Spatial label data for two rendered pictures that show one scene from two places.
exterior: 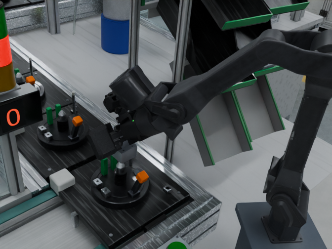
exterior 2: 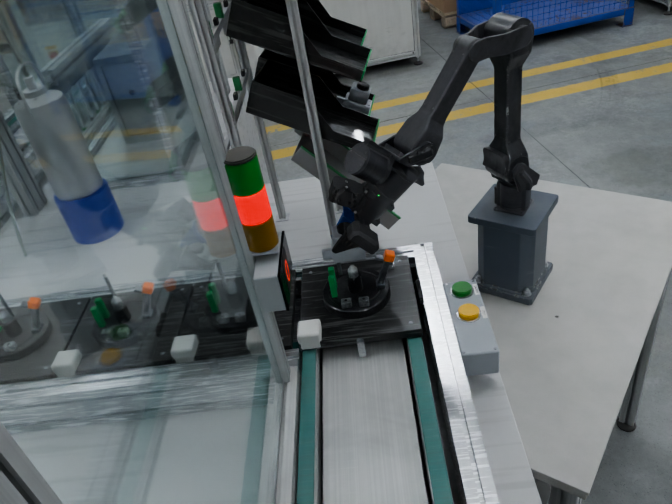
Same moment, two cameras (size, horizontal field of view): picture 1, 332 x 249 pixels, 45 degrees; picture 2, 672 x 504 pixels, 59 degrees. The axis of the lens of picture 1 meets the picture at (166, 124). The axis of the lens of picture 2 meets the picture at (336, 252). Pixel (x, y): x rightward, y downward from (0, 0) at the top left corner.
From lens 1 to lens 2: 0.71 m
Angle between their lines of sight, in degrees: 31
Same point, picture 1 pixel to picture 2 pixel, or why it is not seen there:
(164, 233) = (435, 290)
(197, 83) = (432, 114)
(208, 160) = (391, 219)
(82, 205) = (355, 329)
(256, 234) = (508, 219)
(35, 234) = (344, 391)
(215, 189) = not seen: hidden behind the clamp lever
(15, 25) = not seen: outside the picture
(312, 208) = (463, 210)
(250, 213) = (485, 213)
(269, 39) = (476, 41)
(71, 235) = (369, 363)
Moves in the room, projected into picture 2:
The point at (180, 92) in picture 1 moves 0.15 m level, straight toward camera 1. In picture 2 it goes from (423, 130) to (499, 151)
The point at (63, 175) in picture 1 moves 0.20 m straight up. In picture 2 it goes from (308, 325) to (288, 242)
